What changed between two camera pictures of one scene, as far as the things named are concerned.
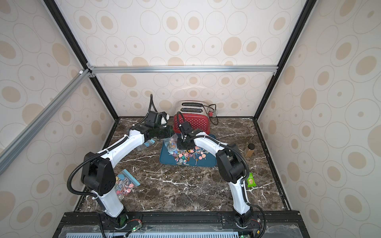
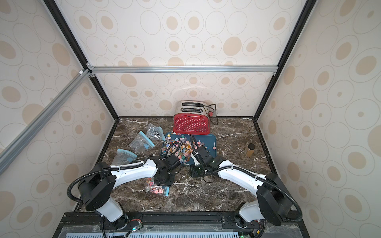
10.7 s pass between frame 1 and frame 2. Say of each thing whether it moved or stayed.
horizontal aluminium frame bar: stayed
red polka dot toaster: stayed
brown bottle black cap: stayed
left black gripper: moved
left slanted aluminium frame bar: stayed
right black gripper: moved
